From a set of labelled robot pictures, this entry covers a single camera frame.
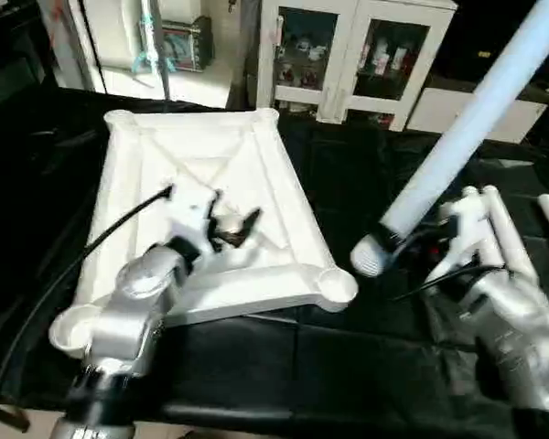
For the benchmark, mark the white glass door cabinet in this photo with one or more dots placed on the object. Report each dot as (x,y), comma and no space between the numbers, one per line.
(348,55)

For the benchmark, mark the black work mat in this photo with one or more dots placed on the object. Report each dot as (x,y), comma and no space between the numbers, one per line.
(366,174)

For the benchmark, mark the white drawer unit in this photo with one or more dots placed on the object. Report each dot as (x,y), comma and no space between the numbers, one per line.
(439,112)

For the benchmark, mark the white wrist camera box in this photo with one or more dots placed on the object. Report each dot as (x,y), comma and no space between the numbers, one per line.
(462,229)
(190,212)

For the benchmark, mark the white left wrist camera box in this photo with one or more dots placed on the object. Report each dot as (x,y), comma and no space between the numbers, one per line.
(190,212)

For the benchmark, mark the white plastic table top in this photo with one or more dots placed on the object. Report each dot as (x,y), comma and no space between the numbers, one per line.
(256,174)

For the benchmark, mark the storage rack with items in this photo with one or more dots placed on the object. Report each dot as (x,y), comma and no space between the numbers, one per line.
(178,41)

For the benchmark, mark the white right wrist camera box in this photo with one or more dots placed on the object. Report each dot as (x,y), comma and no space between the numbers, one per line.
(462,229)

